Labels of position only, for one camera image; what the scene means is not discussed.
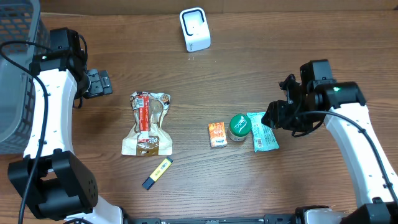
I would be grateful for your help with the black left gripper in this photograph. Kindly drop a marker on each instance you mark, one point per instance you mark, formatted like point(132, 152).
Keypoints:
point(97, 82)

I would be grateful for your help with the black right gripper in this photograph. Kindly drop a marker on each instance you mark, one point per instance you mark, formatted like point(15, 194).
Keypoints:
point(277, 114)

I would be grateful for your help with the teal tissue packet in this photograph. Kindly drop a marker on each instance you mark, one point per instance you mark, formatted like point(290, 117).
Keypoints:
point(263, 136)

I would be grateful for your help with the green lid jar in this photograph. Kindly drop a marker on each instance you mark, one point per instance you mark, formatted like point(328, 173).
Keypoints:
point(239, 127)

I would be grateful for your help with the orange juice carton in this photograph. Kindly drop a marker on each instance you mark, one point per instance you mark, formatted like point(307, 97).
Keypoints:
point(217, 134)

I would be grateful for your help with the brown snack pouch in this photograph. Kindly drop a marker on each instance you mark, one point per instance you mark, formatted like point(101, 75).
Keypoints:
point(147, 138)

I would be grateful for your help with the yellow highlighter marker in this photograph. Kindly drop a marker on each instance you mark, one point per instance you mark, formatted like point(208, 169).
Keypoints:
point(157, 173)

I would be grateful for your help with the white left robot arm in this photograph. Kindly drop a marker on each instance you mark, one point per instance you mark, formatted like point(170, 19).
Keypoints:
point(52, 182)

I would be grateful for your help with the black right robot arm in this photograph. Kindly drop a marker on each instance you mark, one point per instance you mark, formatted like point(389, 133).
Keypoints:
point(318, 99)

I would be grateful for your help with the white barcode scanner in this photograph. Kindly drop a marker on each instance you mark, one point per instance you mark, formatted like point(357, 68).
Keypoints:
point(195, 29)

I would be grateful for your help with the grey plastic mesh basket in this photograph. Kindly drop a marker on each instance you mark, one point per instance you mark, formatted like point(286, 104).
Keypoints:
point(20, 20)

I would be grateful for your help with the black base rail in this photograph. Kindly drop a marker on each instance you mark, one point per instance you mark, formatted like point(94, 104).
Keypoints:
point(266, 219)

